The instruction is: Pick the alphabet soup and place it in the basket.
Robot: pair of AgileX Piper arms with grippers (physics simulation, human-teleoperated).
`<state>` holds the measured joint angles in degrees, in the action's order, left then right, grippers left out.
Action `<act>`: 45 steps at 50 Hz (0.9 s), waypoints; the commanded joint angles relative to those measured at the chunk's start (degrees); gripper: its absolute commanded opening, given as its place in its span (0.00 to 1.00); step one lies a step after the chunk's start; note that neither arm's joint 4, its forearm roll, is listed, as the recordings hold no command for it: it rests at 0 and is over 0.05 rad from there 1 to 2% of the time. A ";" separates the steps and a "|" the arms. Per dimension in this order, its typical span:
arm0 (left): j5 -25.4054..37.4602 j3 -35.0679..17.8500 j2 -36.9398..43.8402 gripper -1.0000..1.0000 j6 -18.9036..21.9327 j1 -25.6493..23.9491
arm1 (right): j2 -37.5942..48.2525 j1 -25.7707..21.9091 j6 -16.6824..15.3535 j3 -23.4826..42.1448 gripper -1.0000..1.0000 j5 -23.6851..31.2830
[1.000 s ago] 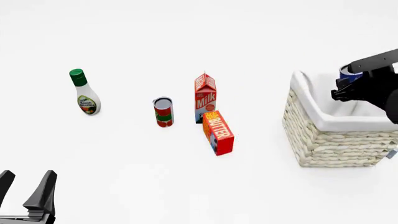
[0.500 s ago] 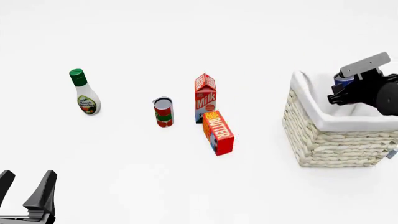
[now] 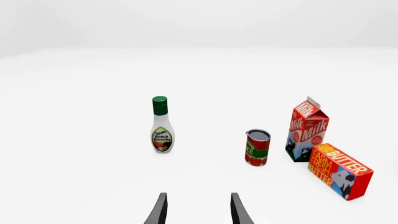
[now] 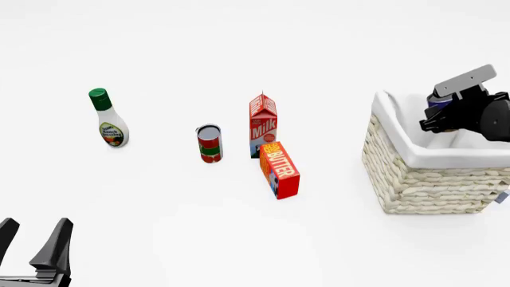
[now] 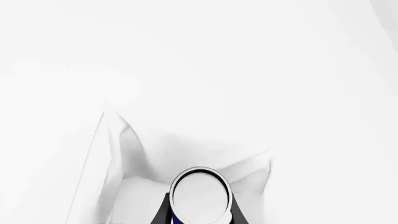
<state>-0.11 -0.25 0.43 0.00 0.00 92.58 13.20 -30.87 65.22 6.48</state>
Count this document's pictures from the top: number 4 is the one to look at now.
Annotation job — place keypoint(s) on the woven basket with white liner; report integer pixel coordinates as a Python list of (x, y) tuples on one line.
[(418, 176)]

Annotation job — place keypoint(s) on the red and orange butter box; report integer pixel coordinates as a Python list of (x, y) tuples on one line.
[(281, 170)]

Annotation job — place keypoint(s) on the ranch dressing bottle green cap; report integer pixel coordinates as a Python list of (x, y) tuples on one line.
[(111, 124)]

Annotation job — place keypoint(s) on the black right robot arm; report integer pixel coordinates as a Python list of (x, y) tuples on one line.
[(497, 119)]

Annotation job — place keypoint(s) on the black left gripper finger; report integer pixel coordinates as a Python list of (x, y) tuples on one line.
[(6, 233), (53, 251)]

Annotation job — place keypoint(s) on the blue alphabet soup tin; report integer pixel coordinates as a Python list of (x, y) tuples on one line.
[(438, 102)]

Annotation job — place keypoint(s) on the small grey basket tag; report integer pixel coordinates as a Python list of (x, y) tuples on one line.
[(503, 196)]

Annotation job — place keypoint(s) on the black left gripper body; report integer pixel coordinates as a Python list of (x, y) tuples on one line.
[(28, 282)]

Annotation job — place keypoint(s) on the red and white milk carton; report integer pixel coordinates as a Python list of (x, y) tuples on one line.
[(263, 125)]

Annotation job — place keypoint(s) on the tomato soup tin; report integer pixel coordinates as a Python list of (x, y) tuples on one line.
[(210, 145)]

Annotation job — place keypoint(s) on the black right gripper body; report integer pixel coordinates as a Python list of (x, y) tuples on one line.
[(450, 118)]

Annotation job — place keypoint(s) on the grey plate on black stalk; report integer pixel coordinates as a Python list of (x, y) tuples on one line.
[(464, 80)]

